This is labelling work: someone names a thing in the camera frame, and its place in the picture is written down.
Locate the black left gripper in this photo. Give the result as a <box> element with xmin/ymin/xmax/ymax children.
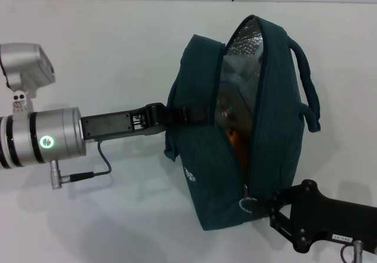
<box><xmin>80</xmin><ymin>102</ymin><xmax>209</xmax><ymax>143</ymax></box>

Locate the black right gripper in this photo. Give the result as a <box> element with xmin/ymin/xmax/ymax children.
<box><xmin>249</xmin><ymin>179</ymin><xmax>377</xmax><ymax>254</ymax></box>

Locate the orange yellow pear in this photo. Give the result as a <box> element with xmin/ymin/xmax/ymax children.
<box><xmin>225</xmin><ymin>128</ymin><xmax>250</xmax><ymax>173</ymax></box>

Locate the clear plastic food container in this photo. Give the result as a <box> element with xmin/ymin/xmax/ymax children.
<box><xmin>217</xmin><ymin>55</ymin><xmax>263</xmax><ymax>122</ymax></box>

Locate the dark blue insulated bag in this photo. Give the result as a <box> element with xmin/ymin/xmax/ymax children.
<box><xmin>163</xmin><ymin>14</ymin><xmax>322</xmax><ymax>232</ymax></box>

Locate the right gripper thin cable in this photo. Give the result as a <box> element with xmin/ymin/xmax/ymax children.
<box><xmin>340</xmin><ymin>239</ymin><xmax>366</xmax><ymax>263</ymax></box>

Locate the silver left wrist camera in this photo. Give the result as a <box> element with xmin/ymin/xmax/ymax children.
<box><xmin>0</xmin><ymin>42</ymin><xmax>57</xmax><ymax>119</ymax></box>

